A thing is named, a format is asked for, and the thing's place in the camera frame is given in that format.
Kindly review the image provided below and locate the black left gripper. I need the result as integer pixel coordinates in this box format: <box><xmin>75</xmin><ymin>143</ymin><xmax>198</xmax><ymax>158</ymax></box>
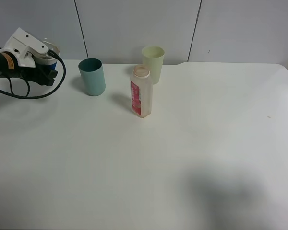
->
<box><xmin>0</xmin><ymin>51</ymin><xmax>58</xmax><ymax>86</ymax></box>

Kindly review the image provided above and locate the blue sleeved paper cup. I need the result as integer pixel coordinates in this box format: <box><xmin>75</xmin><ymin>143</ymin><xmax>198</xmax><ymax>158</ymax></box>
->
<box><xmin>35</xmin><ymin>40</ymin><xmax>60</xmax><ymax>70</ymax></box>

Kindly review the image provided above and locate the clear bottle with pink label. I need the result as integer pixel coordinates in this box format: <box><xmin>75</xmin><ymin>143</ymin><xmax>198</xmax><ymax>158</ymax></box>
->
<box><xmin>130</xmin><ymin>65</ymin><xmax>153</xmax><ymax>118</ymax></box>

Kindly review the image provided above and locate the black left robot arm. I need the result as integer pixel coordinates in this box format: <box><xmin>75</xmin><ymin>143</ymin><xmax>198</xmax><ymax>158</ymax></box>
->
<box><xmin>0</xmin><ymin>51</ymin><xmax>58</xmax><ymax>86</ymax></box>

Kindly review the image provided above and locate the teal plastic cup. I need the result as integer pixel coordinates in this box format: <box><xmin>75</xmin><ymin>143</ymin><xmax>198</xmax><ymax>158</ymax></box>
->
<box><xmin>78</xmin><ymin>58</ymin><xmax>106</xmax><ymax>96</ymax></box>

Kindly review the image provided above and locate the pale green plastic cup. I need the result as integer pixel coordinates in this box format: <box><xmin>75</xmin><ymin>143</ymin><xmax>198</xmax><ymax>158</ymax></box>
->
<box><xmin>142</xmin><ymin>46</ymin><xmax>165</xmax><ymax>84</ymax></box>

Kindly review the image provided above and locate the black left camera cable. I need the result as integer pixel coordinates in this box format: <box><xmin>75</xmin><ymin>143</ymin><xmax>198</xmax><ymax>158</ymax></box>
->
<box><xmin>0</xmin><ymin>49</ymin><xmax>67</xmax><ymax>99</ymax></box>

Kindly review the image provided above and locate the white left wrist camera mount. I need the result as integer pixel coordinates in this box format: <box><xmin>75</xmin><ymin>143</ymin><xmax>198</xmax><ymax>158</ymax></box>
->
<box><xmin>0</xmin><ymin>28</ymin><xmax>51</xmax><ymax>68</ymax></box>

